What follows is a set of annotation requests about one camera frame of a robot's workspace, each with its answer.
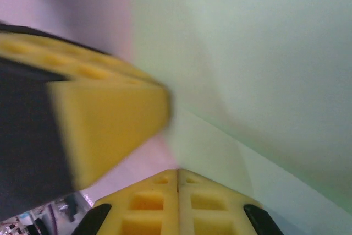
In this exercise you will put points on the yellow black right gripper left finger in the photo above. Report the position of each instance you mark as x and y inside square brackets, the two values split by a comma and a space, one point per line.
[154, 204]

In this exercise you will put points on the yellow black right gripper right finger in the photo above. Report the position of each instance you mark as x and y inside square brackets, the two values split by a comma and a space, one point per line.
[209, 204]

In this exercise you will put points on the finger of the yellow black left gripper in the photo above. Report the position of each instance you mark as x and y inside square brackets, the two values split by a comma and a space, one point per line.
[110, 122]

